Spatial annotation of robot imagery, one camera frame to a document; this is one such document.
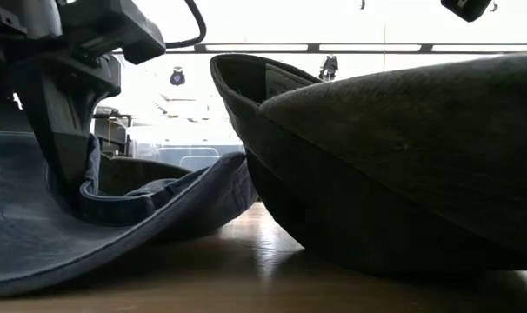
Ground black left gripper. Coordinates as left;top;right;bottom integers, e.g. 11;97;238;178
0;0;122;210

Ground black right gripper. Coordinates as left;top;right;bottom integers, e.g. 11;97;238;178
440;0;493;23

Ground blue denim hat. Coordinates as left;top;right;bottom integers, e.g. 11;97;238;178
0;130;258;301

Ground black storage shelf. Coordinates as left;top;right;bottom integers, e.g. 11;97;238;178
92;106;133;157

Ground clear plastic bin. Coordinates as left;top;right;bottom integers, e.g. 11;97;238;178
130;125;247;171

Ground black ceiling spotlight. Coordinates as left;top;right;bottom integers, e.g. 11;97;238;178
169;66;187;87

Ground overhead bar with light strips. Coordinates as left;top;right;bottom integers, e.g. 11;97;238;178
165;42;527;55

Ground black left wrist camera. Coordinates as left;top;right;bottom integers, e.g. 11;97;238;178
58;0;167;65

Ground black overhead camera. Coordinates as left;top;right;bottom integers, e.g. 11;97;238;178
317;55;339;83

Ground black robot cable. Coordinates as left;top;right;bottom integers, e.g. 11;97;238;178
165;0;207;49

